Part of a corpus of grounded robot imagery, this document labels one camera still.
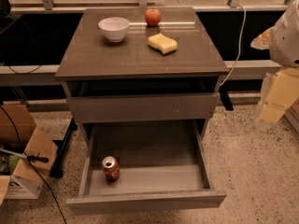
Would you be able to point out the black handled tool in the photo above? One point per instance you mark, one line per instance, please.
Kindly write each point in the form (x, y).
(29, 158)

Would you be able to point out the black stand leg left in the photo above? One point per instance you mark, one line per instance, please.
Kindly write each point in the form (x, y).
(57, 167)

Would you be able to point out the red coke can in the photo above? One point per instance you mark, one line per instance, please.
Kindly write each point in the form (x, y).
(111, 168)

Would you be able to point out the grey drawer cabinet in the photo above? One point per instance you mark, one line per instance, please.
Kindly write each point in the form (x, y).
(93, 66)

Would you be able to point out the brown cardboard box left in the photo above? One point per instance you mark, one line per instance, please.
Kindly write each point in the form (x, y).
(20, 178)

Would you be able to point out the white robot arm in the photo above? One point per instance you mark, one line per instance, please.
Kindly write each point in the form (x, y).
(284, 44)

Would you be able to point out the black stand leg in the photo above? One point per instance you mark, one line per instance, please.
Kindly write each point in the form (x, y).
(57, 167)
(225, 99)

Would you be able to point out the red apple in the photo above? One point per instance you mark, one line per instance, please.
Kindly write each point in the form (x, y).
(152, 17)

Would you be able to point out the white ceramic bowl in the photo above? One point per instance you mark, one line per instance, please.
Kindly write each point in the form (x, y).
(114, 29)

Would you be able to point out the closed grey top drawer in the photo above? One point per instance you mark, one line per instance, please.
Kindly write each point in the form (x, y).
(142, 108)

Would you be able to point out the open grey middle drawer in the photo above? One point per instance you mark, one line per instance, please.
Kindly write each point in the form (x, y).
(162, 167)

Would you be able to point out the yellow sponge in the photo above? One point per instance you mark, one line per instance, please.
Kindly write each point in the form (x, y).
(162, 43)

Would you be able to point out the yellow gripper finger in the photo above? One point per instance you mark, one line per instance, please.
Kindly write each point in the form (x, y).
(262, 41)
(279, 92)

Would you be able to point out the black stand leg right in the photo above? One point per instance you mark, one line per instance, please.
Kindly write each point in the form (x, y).
(225, 99)

